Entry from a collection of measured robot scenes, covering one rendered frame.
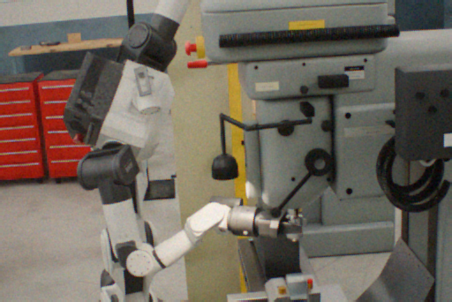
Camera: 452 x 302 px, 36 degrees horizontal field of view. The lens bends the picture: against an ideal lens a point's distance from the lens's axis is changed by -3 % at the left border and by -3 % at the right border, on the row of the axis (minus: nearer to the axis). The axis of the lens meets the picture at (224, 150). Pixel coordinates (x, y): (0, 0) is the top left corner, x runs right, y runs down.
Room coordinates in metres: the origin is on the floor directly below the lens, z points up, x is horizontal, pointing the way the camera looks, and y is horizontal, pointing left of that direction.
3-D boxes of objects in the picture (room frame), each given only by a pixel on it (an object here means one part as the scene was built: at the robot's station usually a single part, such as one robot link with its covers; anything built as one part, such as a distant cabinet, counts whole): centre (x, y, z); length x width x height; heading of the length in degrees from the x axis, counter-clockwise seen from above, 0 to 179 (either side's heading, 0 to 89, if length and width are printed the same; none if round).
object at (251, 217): (1.92, -0.10, 1.24); 0.13 x 0.12 x 0.10; 159
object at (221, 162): (1.84, 0.00, 1.44); 0.07 x 0.07 x 0.06
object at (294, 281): (1.88, -0.18, 1.05); 0.06 x 0.05 x 0.06; 3
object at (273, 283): (1.88, -0.13, 1.03); 0.12 x 0.06 x 0.04; 3
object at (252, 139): (1.88, -0.07, 1.45); 0.04 x 0.04 x 0.21; 4
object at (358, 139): (1.89, -0.38, 1.47); 0.24 x 0.19 x 0.26; 4
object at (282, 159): (1.88, -0.19, 1.47); 0.21 x 0.19 x 0.32; 4
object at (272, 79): (1.88, -0.23, 1.68); 0.34 x 0.24 x 0.10; 94
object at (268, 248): (2.29, -0.16, 1.04); 0.22 x 0.12 x 0.20; 3
